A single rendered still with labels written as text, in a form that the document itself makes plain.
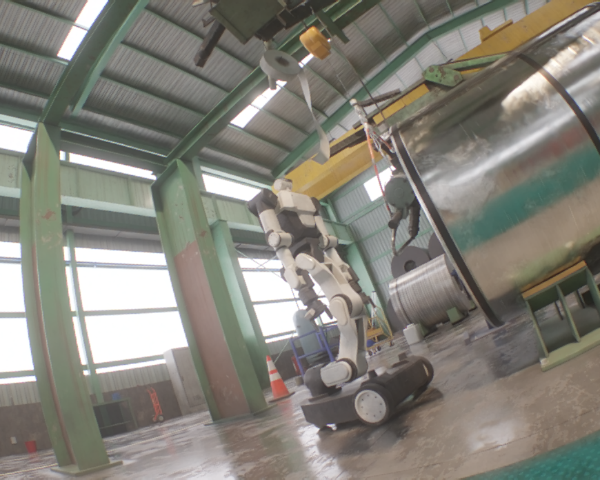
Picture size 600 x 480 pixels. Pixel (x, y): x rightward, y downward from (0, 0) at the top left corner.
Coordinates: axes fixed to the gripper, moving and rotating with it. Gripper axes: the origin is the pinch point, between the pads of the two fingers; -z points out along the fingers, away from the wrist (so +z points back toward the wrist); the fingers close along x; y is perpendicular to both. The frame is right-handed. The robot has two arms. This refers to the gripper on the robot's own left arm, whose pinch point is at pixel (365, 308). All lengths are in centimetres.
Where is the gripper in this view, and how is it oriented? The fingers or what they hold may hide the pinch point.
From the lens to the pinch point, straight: 217.8
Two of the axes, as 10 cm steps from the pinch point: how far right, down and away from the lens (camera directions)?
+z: -4.7, -7.7, 4.2
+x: 6.1, -6.3, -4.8
